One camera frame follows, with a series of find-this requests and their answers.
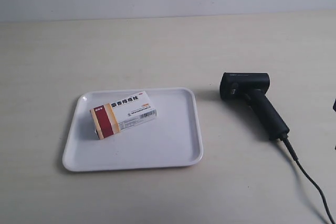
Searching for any black handheld barcode scanner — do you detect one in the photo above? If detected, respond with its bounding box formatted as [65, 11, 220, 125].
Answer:
[219, 72, 290, 140]

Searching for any white red medicine box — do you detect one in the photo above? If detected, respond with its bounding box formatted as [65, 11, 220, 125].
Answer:
[90, 91, 157, 140]

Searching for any white plastic tray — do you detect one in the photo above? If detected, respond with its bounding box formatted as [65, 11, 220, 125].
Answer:
[62, 87, 203, 172]

